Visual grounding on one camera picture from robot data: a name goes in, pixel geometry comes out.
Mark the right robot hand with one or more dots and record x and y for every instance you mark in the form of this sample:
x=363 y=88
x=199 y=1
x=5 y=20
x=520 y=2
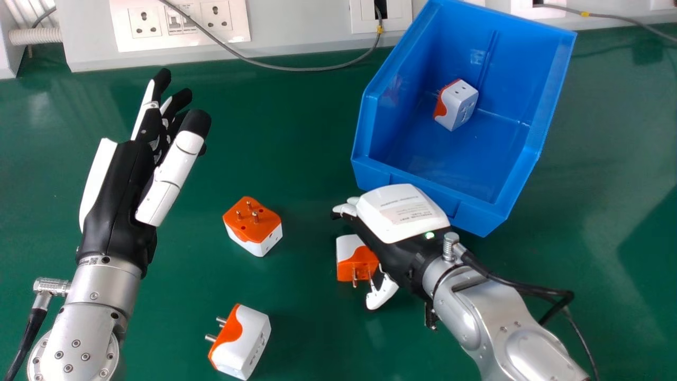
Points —
x=396 y=222

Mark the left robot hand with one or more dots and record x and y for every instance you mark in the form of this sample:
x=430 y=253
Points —
x=119 y=201

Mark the white-and-orange plug adapter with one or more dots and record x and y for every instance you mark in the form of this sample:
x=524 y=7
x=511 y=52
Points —
x=353 y=259
x=455 y=105
x=240 y=341
x=253 y=226

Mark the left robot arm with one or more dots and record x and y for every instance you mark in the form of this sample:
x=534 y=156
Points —
x=79 y=323

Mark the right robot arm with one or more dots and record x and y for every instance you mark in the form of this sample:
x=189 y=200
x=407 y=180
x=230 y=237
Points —
x=492 y=323

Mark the blue plastic bin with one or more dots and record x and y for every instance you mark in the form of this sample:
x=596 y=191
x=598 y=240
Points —
x=465 y=116

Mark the white socket strip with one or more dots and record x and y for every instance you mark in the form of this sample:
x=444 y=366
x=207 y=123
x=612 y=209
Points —
x=180 y=24

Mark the white socket plate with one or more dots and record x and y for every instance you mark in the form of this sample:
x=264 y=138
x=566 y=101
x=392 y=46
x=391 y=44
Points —
x=381 y=15

